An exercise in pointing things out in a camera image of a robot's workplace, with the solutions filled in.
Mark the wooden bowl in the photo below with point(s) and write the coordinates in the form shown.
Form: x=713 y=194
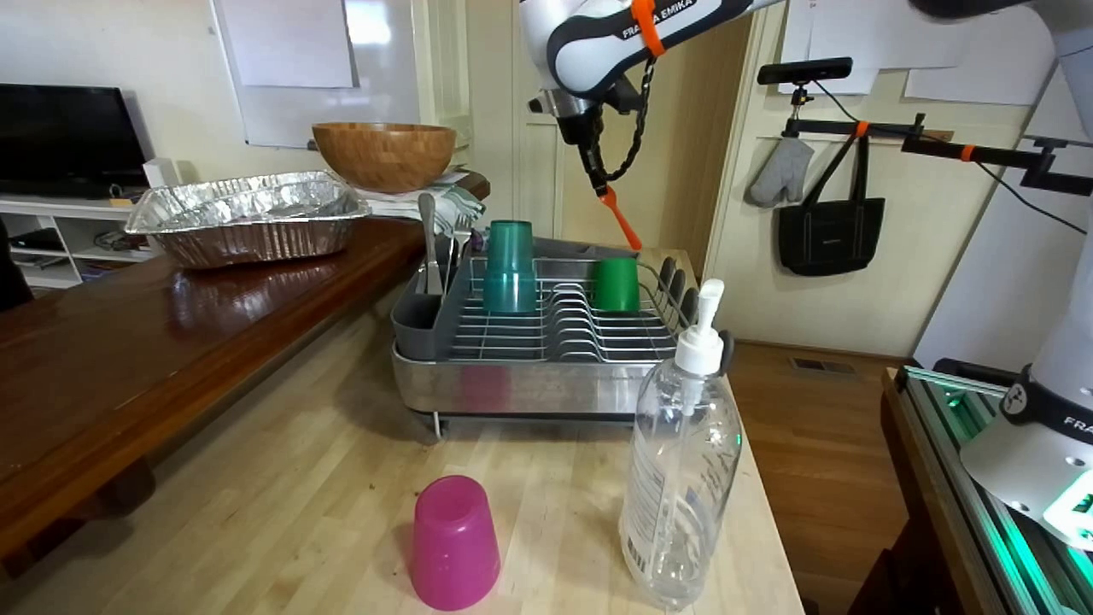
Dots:
x=384 y=158

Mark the orange spoon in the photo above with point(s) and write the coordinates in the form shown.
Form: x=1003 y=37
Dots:
x=621 y=221

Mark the green plastic cup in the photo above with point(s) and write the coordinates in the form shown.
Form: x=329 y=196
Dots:
x=616 y=285

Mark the silver fork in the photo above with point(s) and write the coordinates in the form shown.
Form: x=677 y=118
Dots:
x=453 y=256

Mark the black tote bag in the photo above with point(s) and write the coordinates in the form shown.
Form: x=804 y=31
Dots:
x=830 y=235

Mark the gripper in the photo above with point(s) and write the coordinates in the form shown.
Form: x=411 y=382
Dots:
x=582 y=125

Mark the pink plastic cup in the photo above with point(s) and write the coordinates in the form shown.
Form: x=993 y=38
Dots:
x=452 y=547

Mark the clear pump dispenser bottle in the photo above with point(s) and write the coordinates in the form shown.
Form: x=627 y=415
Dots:
x=683 y=478

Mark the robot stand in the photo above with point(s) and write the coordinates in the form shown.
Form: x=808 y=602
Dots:
x=956 y=478

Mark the teal plastic cup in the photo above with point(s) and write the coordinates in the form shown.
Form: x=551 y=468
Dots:
x=509 y=293
x=511 y=246

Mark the small white box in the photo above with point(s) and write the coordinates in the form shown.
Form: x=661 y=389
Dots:
x=160 y=172

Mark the whiteboard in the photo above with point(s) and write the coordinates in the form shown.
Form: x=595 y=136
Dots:
x=384 y=77

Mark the white papers on wall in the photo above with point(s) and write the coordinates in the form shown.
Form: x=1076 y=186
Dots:
x=879 y=38

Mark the silver spoon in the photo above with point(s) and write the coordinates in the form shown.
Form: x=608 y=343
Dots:
x=429 y=243

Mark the grey cutlery holder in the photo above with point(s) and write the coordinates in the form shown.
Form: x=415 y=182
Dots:
x=418 y=329

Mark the floor vent grille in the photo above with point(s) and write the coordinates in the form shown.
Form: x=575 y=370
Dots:
x=822 y=366

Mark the grey oven mitt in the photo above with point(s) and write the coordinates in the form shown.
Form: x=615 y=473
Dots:
x=779 y=175

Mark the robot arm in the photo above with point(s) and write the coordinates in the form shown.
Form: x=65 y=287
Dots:
x=598 y=43

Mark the pile of papers and cloth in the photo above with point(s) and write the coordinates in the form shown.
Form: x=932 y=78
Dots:
x=410 y=205

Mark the camera on mount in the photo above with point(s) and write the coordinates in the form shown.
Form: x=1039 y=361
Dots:
x=854 y=128

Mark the dark wooden counter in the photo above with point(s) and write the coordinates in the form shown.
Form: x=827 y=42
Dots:
x=128 y=342

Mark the aluminium foil tray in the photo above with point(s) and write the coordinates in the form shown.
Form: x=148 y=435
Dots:
x=248 y=226

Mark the white low shelf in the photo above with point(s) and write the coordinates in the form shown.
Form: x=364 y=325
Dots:
x=60 y=248

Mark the steel dish rack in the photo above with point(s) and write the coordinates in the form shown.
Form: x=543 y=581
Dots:
x=521 y=389

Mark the black television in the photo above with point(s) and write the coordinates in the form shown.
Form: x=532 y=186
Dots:
x=64 y=137

